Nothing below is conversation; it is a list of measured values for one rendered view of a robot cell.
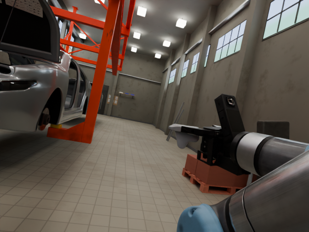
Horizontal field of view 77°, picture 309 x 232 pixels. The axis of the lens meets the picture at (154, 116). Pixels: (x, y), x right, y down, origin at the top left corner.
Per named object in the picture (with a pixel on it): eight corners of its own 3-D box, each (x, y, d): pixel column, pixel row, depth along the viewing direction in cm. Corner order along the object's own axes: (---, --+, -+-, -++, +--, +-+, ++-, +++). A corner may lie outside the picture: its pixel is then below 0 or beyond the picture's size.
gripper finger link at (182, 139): (162, 145, 51) (196, 153, 46) (163, 123, 50) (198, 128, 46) (167, 144, 53) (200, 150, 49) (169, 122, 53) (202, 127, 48)
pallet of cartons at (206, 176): (180, 172, 447) (187, 137, 446) (232, 180, 477) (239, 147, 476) (198, 192, 349) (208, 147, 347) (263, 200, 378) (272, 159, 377)
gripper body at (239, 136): (193, 158, 48) (231, 176, 37) (197, 123, 47) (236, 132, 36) (218, 156, 51) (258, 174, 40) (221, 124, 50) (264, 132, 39)
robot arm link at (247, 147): (256, 136, 32) (287, 136, 35) (235, 130, 36) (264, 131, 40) (251, 179, 33) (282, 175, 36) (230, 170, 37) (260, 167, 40)
